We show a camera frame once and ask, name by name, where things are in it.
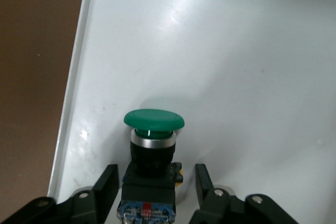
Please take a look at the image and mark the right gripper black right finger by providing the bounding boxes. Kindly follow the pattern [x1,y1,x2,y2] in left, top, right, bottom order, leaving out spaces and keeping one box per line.
[188,164,300,224]

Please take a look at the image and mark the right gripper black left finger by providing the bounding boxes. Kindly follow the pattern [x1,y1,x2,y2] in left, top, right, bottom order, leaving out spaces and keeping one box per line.
[0,164,119,224]

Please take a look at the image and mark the green mushroom push button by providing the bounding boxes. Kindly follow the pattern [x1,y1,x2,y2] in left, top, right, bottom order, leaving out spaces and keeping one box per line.
[117,108,186,224]

